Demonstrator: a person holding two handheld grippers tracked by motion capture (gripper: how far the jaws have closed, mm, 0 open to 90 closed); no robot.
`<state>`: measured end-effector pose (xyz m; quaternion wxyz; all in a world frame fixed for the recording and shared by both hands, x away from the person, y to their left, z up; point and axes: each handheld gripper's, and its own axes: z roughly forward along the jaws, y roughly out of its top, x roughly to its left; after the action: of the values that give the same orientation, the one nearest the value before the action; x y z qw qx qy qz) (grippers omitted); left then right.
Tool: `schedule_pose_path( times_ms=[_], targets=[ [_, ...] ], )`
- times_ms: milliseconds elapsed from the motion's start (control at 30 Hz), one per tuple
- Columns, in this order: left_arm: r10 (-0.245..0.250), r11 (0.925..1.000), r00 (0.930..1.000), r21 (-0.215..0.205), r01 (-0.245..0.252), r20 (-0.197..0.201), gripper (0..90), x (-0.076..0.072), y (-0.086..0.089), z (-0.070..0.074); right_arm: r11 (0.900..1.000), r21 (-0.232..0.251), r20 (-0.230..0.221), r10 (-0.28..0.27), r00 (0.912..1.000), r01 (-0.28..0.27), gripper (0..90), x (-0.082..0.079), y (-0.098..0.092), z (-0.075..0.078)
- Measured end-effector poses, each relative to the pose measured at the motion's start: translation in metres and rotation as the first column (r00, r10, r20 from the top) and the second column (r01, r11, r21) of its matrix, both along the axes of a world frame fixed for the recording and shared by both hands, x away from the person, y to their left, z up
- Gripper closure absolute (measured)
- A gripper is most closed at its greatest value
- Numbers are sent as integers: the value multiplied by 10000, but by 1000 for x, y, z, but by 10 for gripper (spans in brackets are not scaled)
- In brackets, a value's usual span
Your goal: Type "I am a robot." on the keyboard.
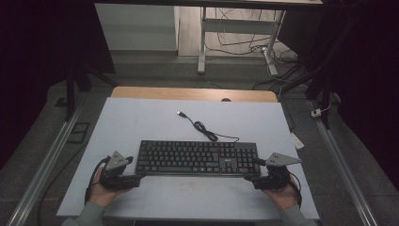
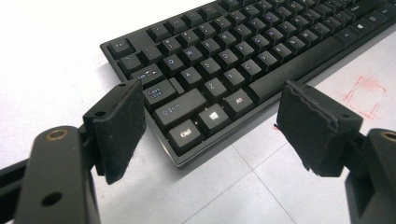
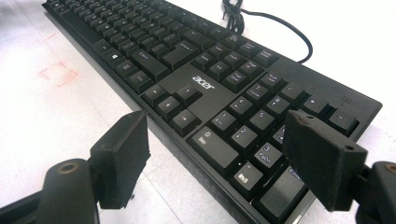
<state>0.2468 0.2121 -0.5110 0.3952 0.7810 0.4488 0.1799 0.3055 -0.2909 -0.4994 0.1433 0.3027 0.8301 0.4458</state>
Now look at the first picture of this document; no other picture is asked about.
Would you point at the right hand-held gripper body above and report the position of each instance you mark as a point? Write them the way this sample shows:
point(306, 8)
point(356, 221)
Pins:
point(276, 179)

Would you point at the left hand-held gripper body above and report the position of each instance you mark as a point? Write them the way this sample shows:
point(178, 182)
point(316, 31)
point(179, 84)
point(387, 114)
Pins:
point(114, 179)

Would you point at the black computer keyboard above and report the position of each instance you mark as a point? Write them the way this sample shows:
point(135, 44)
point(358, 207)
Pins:
point(194, 157)

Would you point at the person's right hand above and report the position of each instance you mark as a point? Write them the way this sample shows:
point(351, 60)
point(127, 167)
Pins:
point(282, 197)

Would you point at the person's left hand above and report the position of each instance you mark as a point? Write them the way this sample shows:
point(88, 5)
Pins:
point(102, 194)

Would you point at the white paper tag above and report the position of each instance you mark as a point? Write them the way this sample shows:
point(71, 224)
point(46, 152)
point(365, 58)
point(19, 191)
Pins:
point(297, 141)

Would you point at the small white box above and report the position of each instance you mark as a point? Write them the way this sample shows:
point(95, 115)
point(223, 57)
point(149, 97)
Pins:
point(316, 113)

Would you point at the wooden table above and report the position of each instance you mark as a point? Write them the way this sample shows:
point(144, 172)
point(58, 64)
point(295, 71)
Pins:
point(175, 93)

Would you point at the black stand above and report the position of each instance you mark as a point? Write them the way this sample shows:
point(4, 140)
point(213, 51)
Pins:
point(70, 94)
point(320, 91)

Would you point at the white cabinet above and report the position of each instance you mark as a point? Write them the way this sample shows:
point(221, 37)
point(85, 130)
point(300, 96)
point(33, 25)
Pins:
point(138, 28)

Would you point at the dark curtain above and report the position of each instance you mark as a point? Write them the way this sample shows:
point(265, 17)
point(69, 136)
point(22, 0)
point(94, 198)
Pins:
point(37, 47)
point(367, 62)

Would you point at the white-framed desk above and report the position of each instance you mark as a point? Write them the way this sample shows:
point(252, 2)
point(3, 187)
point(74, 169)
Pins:
point(238, 26)

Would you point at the aluminium rail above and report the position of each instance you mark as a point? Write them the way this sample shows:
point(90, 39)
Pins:
point(47, 166)
point(342, 169)

